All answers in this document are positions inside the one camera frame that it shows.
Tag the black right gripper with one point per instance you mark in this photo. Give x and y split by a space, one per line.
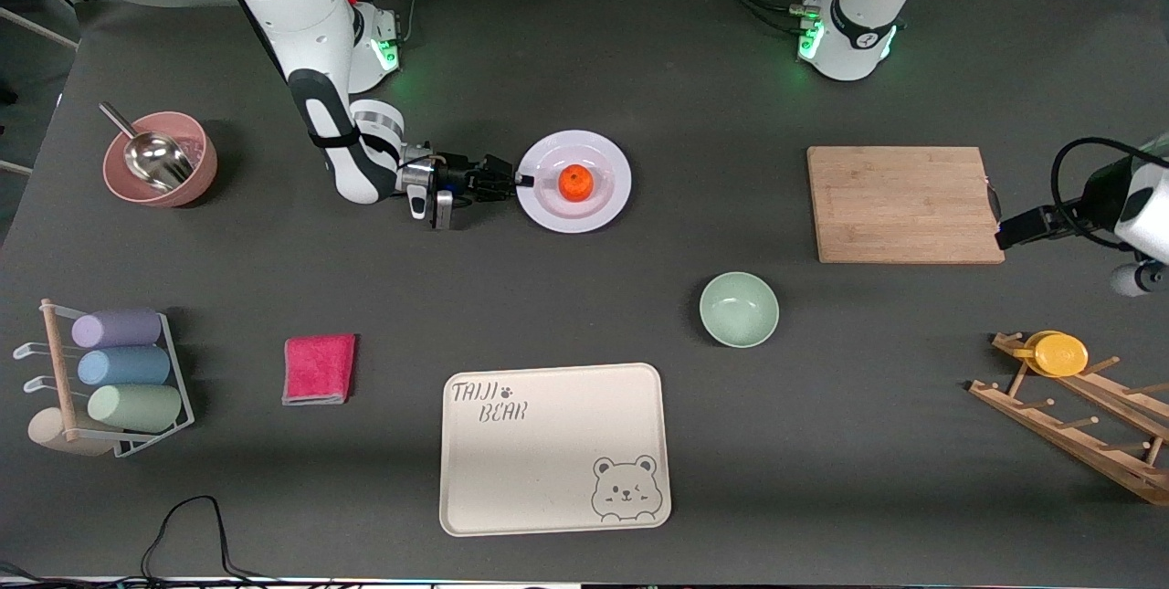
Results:
454 177

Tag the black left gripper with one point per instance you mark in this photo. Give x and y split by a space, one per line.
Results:
1089 204

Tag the orange fruit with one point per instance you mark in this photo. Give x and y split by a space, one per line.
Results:
576 184

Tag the white round plate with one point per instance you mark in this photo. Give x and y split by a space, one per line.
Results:
603 205

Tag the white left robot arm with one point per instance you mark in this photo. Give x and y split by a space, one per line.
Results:
849 64

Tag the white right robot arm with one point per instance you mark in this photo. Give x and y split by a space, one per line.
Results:
301 14

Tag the wooden cutting board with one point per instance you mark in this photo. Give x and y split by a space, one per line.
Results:
904 205

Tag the yellow cup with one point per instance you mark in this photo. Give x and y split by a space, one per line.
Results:
1059 355

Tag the wooden peg drying rack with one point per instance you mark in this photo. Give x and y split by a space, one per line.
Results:
1050 434

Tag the folded pink cloth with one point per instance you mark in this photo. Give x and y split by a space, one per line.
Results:
318 370

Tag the mint green bowl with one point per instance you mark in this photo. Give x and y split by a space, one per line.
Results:
739 310

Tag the beige bear print tray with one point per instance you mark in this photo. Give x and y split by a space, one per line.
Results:
548 461

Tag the pink bowl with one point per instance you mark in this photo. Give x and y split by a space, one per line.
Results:
199 183

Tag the metal scoop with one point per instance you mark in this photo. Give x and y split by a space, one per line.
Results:
155 160

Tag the purple cup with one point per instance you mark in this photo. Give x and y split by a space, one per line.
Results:
117 329

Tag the blue cup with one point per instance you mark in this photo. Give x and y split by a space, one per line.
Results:
123 367

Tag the green cup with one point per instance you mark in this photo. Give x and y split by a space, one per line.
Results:
135 408

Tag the beige cup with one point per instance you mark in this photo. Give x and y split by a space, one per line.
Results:
46 432

